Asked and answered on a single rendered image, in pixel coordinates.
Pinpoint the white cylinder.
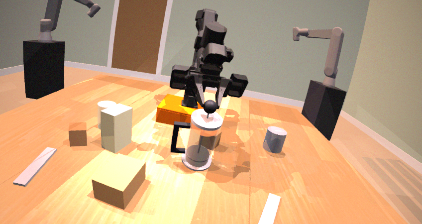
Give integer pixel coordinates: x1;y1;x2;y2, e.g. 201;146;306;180
98;101;116;130

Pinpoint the glass french press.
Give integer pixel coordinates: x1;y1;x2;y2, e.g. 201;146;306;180
170;100;223;171

